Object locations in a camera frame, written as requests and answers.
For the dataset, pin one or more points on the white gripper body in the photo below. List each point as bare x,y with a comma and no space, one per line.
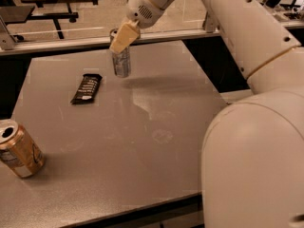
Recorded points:
142,10

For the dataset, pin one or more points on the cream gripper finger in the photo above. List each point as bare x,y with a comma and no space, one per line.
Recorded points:
127,33

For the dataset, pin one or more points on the silver redbull can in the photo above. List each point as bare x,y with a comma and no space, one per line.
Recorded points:
121,62

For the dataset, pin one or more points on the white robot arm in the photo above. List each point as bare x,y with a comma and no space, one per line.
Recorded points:
252,158

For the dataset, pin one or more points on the black rxbar chocolate bar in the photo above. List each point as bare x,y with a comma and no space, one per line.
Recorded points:
87,89

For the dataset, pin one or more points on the orange soda can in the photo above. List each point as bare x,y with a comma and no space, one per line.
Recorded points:
18,150

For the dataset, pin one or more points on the dark background table left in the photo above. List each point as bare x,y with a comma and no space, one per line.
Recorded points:
21,14

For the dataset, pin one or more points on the metal bracket right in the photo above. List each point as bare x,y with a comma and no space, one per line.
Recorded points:
210,24

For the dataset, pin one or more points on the metal bracket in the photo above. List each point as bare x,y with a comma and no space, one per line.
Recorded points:
210,24
7,42

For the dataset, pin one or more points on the metal bracket left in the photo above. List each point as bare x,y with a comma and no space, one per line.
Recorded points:
7,42

